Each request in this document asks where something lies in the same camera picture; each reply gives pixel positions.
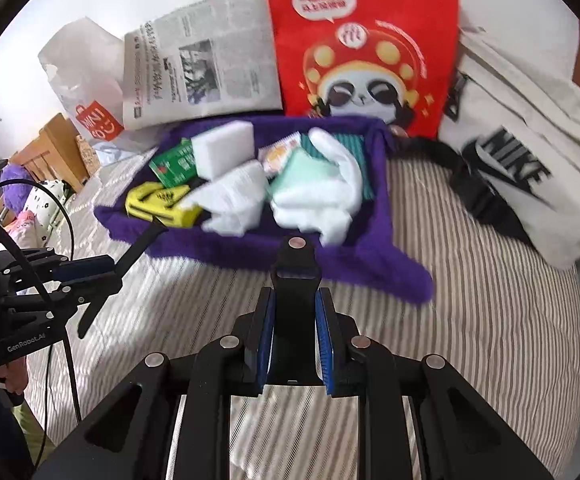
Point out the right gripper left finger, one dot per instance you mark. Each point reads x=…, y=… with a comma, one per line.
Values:
x=170, y=418

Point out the yellow adidas pouch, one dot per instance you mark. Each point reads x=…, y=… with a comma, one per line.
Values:
x=151, y=200

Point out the dark green wipes pack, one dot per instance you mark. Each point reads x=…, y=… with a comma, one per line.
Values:
x=176, y=166

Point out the purple towel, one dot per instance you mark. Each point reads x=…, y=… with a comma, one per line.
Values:
x=368, y=256

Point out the grey nike waist bag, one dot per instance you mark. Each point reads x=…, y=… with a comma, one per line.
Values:
x=510, y=138

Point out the white sponge block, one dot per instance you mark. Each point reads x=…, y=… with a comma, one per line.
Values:
x=221, y=149

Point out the mint green cloth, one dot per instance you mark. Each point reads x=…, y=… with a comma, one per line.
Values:
x=299, y=176

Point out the teal ribbed cloth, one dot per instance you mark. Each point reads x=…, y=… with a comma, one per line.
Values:
x=354, y=145

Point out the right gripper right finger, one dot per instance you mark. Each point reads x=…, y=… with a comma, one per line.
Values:
x=416, y=417

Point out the wooden bed frame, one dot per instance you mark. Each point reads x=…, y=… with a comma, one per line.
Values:
x=54, y=155

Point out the brown patterned box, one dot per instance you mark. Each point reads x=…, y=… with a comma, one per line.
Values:
x=88, y=155

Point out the fruit pattern sachet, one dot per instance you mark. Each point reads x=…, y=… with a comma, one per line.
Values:
x=274, y=157

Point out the white sock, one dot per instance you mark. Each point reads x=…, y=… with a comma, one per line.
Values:
x=330, y=209

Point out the white paper towel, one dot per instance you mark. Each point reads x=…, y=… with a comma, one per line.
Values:
x=235, y=201

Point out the white miniso plastic bag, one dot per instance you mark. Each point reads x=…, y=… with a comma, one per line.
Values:
x=84, y=65

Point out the red panda paper bag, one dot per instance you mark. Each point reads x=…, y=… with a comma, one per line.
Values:
x=388, y=59

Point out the person left hand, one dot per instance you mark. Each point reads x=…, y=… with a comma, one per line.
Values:
x=14, y=375

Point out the newspaper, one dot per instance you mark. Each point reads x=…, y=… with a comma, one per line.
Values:
x=214, y=57

